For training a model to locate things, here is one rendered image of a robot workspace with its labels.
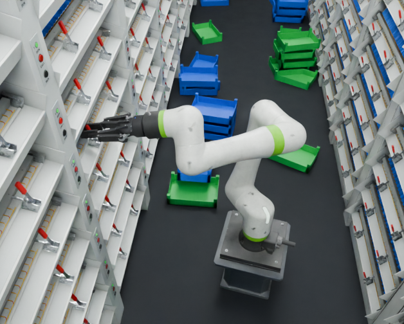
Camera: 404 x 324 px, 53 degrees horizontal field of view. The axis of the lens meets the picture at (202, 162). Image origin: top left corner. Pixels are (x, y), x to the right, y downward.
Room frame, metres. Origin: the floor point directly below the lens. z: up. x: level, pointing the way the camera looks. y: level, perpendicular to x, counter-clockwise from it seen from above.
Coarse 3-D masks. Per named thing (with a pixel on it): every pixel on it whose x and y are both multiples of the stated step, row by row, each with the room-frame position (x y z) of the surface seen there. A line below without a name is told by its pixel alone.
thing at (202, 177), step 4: (180, 172) 1.64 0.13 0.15; (204, 172) 1.73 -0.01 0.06; (208, 172) 1.63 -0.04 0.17; (180, 176) 1.64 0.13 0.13; (184, 176) 1.63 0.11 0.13; (188, 176) 1.63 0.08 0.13; (192, 176) 1.63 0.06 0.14; (196, 176) 1.63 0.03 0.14; (200, 176) 1.63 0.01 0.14; (204, 176) 1.63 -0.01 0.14; (208, 176) 1.63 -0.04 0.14; (180, 180) 1.63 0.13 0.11; (184, 180) 1.63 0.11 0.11; (188, 180) 1.62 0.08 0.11; (192, 180) 1.62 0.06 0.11; (196, 180) 1.62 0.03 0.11; (200, 180) 1.62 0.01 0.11; (204, 180) 1.62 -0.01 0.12; (208, 180) 1.62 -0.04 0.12
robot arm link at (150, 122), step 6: (144, 114) 1.04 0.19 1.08; (150, 114) 1.03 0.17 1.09; (156, 114) 1.03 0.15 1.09; (144, 120) 1.02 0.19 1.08; (150, 120) 1.01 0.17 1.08; (156, 120) 1.01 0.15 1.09; (144, 126) 1.00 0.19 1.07; (150, 126) 1.00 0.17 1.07; (156, 126) 1.00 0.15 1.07; (144, 132) 0.99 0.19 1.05; (150, 132) 0.99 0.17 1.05; (156, 132) 0.99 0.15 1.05; (150, 138) 1.00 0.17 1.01; (156, 138) 1.03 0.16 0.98
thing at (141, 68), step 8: (152, 32) 2.18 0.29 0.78; (160, 32) 2.17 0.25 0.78; (144, 40) 2.09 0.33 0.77; (152, 40) 2.14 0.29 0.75; (144, 48) 2.04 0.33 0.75; (152, 48) 2.02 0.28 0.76; (144, 56) 1.96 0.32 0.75; (152, 56) 1.99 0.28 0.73; (136, 64) 1.76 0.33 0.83; (144, 64) 1.89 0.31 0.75; (136, 72) 1.79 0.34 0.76; (144, 72) 1.82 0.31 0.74; (136, 80) 1.73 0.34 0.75; (144, 80) 1.75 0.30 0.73; (136, 88) 1.67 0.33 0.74; (136, 96) 1.57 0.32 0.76
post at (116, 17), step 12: (120, 0) 1.53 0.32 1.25; (108, 12) 1.48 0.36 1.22; (120, 12) 1.51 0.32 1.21; (120, 24) 1.48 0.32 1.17; (120, 48) 1.48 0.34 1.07; (120, 60) 1.48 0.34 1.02; (132, 72) 1.55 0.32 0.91; (132, 96) 1.50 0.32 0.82; (144, 156) 1.57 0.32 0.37; (144, 180) 1.50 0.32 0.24; (144, 204) 1.48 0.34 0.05
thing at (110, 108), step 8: (112, 72) 1.46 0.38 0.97; (120, 72) 1.48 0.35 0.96; (128, 72) 1.47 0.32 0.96; (120, 80) 1.45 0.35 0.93; (104, 88) 1.38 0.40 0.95; (112, 88) 1.39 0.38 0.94; (120, 88) 1.40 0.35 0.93; (104, 96) 1.32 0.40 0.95; (120, 96) 1.35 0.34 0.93; (104, 104) 1.28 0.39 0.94; (112, 104) 1.29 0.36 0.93; (96, 112) 1.22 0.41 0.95; (104, 112) 1.23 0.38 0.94; (112, 112) 1.24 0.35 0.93; (88, 152) 1.01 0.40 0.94; (96, 152) 1.02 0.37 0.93; (80, 160) 0.97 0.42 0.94; (88, 160) 0.97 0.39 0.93; (96, 160) 1.00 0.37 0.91; (88, 168) 0.94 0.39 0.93; (88, 176) 0.87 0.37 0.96
